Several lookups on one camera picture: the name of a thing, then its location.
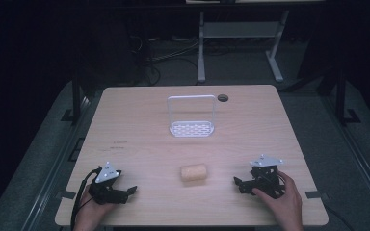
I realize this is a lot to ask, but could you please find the white perforated plastic rack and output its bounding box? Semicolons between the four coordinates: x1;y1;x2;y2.
166;93;217;139

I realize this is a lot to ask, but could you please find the white metal table frame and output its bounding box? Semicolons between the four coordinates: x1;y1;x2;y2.
197;9;291;84

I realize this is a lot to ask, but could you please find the beige bread roll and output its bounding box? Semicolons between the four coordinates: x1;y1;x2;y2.
179;163;208;183

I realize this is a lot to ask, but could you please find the person's left hand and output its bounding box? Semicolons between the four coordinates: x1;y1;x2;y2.
72;192;118;231

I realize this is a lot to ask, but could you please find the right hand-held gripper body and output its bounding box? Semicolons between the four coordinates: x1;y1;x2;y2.
249;154;287;199

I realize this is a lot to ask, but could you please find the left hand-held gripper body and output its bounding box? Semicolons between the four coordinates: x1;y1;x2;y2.
88;161;129;206

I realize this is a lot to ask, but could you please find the person's right hand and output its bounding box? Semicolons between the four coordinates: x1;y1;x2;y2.
251;170;304;231

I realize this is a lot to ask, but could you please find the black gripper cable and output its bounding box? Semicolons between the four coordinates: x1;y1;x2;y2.
69;167;103;231

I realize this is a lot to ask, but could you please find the bundle of floor cables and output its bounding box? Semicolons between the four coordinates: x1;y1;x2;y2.
128;34;200;87

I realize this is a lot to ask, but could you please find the black metal stand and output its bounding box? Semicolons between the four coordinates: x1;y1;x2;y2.
317;47;362;127
60;54;90;123

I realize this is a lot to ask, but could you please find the grey table edge bracket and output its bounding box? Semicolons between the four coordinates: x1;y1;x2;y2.
57;190;77;200
304;190;330;200

